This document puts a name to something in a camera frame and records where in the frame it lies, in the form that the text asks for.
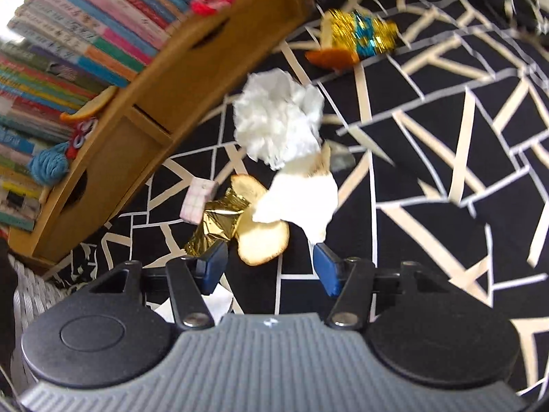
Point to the gold blue foil wrapper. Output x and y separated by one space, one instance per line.
360 35

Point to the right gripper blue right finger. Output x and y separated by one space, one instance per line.
333 271

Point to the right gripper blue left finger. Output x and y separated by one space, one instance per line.
203 273

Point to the black white patterned tablecloth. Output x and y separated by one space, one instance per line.
450 135

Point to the white folded paper sheet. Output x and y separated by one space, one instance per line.
188 309

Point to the white mesh trash bin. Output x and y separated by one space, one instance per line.
33 296

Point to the torn white paper piece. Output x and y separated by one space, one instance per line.
303 192

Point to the orange peel on table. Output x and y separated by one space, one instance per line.
337 59

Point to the row of upright books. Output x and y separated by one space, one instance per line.
66 53

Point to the wooden desk shelf with drawers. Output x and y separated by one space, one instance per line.
204 60

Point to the crumpled white tissue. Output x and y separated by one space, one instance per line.
276 119

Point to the small pink white packet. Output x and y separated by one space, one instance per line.
199 192

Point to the orange peel on shelf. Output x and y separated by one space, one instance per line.
90 108

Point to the blue yarn ball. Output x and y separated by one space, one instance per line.
50 166

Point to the red white charm toy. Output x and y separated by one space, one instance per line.
81 132

